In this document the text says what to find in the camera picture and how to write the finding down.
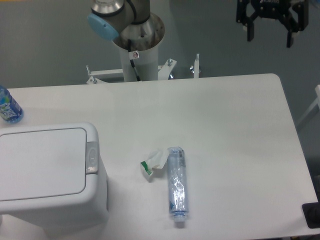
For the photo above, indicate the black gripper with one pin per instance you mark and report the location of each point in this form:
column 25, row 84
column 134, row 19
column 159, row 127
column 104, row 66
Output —
column 294, row 15

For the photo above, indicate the silver robot arm blue cap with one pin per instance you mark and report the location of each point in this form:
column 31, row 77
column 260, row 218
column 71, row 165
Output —
column 109, row 18

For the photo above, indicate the white trash can lid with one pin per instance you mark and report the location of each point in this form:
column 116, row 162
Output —
column 41, row 164

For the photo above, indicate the white trash can body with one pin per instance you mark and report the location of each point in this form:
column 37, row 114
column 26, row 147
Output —
column 71, row 212

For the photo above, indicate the crushed clear plastic bottle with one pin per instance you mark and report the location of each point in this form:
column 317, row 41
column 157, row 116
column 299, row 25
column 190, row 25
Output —
column 177, row 184

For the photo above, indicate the crumpled white green paper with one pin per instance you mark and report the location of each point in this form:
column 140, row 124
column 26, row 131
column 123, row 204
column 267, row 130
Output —
column 156, row 160

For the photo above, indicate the black clamp at table edge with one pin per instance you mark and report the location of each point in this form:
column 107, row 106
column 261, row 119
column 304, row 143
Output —
column 311, row 213

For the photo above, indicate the grey lid push button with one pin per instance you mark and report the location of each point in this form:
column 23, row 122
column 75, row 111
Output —
column 91, row 159

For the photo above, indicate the blue labelled water bottle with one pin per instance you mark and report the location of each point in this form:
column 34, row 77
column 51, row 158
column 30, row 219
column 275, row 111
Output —
column 10, row 111

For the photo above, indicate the white frame at right edge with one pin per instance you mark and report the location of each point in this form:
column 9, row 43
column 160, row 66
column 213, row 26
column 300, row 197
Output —
column 311, row 110

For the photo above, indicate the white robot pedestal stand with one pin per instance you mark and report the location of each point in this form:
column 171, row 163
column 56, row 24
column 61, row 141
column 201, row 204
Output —
column 136, row 66

